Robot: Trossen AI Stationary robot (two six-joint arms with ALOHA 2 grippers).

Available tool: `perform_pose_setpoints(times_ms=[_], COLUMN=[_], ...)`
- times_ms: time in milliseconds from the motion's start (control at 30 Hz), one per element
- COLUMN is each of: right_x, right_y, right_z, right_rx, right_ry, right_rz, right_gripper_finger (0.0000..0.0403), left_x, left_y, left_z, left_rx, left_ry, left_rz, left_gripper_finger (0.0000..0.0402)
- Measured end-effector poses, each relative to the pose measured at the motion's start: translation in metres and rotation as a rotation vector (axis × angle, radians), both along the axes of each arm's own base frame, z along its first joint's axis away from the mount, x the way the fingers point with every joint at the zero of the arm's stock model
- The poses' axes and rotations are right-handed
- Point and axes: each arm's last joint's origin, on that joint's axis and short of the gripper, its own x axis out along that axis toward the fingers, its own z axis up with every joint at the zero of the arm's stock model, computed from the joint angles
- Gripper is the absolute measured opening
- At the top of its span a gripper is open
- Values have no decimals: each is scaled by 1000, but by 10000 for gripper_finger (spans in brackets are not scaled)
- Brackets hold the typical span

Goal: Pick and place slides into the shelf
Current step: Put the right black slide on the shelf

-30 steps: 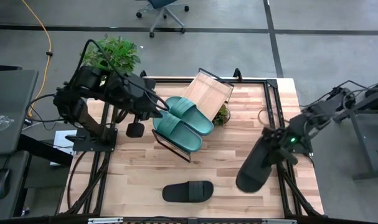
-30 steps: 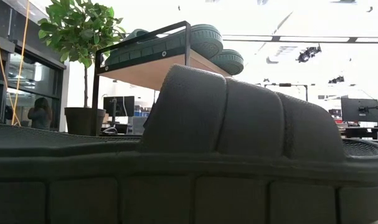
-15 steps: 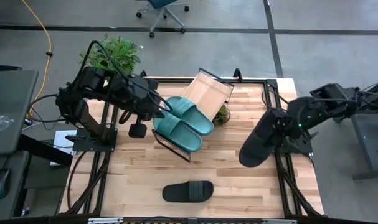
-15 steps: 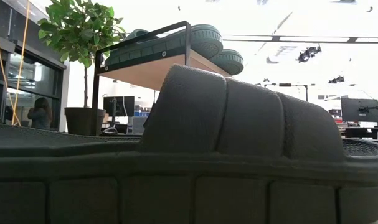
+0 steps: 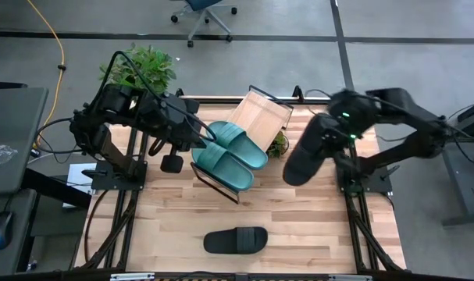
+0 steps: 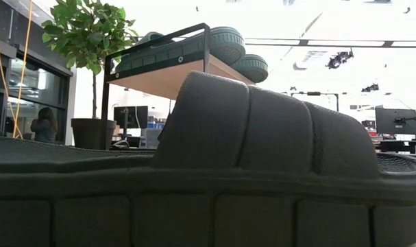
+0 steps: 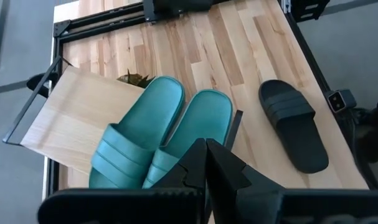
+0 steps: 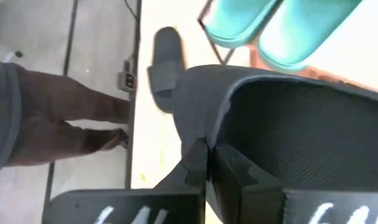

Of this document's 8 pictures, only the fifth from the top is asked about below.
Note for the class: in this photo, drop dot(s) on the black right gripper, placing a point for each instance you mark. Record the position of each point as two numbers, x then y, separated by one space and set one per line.
353 109

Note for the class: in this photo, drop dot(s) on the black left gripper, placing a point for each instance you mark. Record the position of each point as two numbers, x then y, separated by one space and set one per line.
182 121

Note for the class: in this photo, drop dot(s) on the teal rubber slide sandal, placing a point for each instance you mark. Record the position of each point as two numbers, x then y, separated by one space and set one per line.
225 168
240 144

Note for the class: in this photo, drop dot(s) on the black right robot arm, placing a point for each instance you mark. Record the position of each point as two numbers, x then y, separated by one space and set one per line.
408 150

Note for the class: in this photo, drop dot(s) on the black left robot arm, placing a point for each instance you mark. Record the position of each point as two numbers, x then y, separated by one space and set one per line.
104 148

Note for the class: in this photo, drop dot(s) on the small green potted plant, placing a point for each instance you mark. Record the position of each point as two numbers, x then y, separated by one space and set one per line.
277 146

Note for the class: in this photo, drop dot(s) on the small black clamp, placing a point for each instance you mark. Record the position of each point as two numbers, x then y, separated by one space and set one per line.
179 93
298 93

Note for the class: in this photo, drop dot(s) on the large leafy green plant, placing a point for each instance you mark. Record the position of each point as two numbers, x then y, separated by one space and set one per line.
154 66

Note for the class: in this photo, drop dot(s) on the dark grey metal stand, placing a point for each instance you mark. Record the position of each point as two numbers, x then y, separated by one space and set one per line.
461 187

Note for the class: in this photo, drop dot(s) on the blue swivel office chair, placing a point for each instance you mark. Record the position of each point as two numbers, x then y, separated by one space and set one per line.
201 4

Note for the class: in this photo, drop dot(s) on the black desk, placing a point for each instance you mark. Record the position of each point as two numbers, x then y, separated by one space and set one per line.
14 125

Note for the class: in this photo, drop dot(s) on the black computer mouse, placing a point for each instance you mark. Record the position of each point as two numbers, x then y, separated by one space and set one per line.
2 226

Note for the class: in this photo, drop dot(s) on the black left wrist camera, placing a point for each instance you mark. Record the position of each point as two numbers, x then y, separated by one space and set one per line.
171 164

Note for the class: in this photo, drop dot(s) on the black aluminium table frame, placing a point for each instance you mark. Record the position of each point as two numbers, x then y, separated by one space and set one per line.
311 102

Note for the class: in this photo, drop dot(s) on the wooden shelf with black frame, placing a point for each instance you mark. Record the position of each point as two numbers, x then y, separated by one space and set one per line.
260 117

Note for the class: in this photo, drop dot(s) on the silver metal bracket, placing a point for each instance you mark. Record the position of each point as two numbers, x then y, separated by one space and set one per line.
132 277
350 278

